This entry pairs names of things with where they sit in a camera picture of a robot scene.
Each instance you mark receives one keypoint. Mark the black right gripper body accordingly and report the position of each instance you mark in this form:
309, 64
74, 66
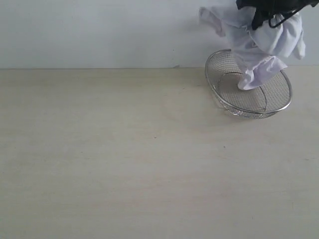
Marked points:
275, 12

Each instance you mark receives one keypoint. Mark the white t-shirt red logo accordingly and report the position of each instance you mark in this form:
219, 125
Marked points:
258, 52

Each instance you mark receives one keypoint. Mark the metal wire mesh basket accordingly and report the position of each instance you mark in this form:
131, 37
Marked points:
223, 75

